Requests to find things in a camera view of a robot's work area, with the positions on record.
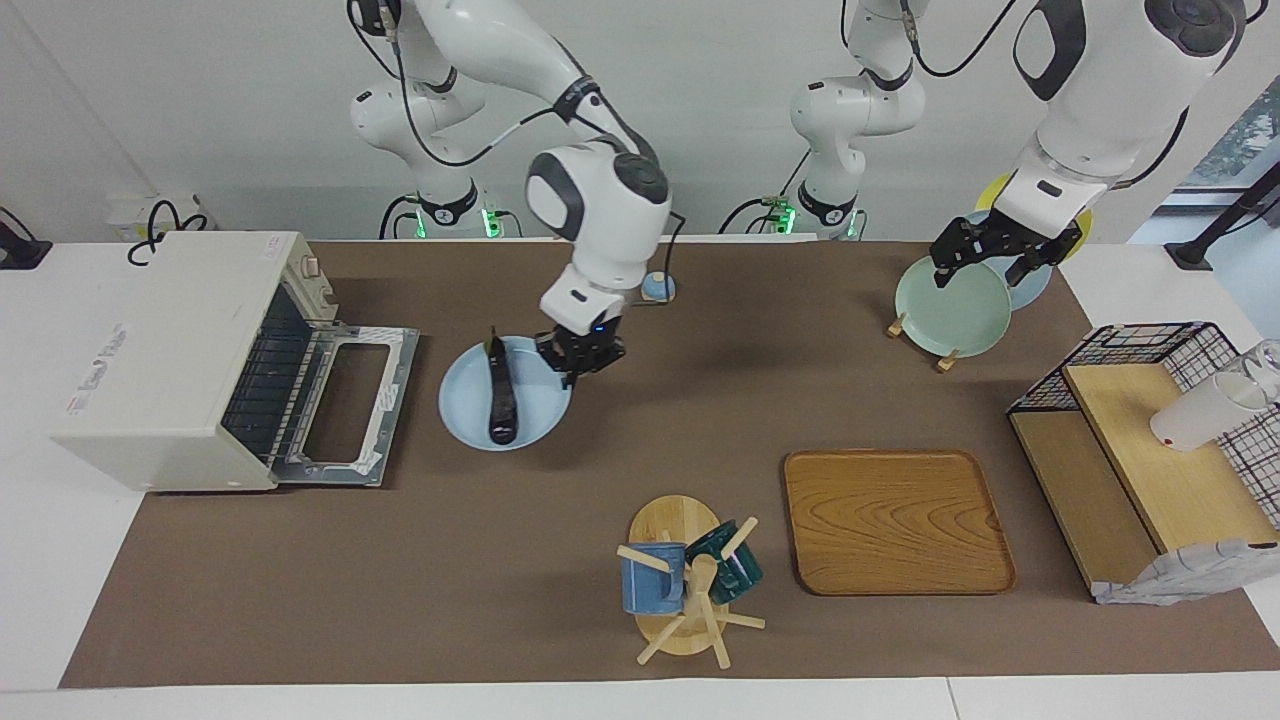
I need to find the dark purple eggplant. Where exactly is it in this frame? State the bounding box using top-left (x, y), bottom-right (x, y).
top-left (483, 325), bottom-right (519, 446)

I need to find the glass oven door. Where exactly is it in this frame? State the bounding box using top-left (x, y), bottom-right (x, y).
top-left (268, 322), bottom-right (421, 489)

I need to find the beige toaster oven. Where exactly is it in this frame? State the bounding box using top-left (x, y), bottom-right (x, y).
top-left (50, 232), bottom-right (341, 493)

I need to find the light blue racked plate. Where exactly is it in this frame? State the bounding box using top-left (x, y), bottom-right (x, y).
top-left (965, 210), bottom-right (1054, 311)

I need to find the pale green plate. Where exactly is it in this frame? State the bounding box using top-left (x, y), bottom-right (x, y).
top-left (894, 253), bottom-right (1013, 358)

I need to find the yellow plate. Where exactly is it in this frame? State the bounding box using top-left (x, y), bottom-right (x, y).
top-left (976, 172), bottom-right (1094, 263)

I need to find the wooden plate rack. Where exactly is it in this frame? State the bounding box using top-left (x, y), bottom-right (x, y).
top-left (887, 313), bottom-right (961, 373)

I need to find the wooden mug tree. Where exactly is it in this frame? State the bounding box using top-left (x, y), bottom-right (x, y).
top-left (616, 495), bottom-right (767, 669)

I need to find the black stand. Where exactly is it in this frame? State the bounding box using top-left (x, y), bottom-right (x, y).
top-left (1165, 160), bottom-right (1280, 271)

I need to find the blue mug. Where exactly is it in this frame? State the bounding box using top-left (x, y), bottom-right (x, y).
top-left (621, 543), bottom-right (688, 616)

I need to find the white cup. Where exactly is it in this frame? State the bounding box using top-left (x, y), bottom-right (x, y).
top-left (1150, 372), bottom-right (1271, 453)

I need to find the brown table mat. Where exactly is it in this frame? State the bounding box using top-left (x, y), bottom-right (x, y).
top-left (58, 240), bottom-right (1280, 689)

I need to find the wooden serving tray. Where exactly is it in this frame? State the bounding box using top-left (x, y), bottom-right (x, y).
top-left (783, 449), bottom-right (1017, 597)

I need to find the dark green mug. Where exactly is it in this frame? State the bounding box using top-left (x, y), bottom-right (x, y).
top-left (685, 520), bottom-right (764, 605)

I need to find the clear glass cup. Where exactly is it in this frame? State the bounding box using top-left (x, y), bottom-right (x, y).
top-left (1240, 340), bottom-right (1280, 401)

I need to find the white grid patterned cloth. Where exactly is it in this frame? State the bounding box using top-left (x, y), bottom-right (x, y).
top-left (1095, 538), bottom-right (1280, 607)

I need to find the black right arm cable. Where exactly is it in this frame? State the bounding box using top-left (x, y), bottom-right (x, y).
top-left (625, 208), bottom-right (688, 311)

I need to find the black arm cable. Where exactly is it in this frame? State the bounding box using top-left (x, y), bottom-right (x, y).
top-left (625, 208), bottom-right (688, 311)
top-left (900, 0), bottom-right (1021, 79)

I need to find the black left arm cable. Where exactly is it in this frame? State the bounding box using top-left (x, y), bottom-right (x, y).
top-left (900, 0), bottom-right (1021, 79)

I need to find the black base cable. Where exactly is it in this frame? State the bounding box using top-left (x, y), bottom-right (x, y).
top-left (378, 193), bottom-right (421, 241)
top-left (718, 150), bottom-right (811, 236)

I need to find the wooden shelf with wire basket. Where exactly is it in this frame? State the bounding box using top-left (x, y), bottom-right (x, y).
top-left (1008, 322), bottom-right (1280, 601)

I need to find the oven wire rack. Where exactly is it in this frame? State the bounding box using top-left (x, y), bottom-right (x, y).
top-left (222, 290), bottom-right (329, 463)

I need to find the black oven power cable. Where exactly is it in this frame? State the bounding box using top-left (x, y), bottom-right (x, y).
top-left (127, 200), bottom-right (211, 267)

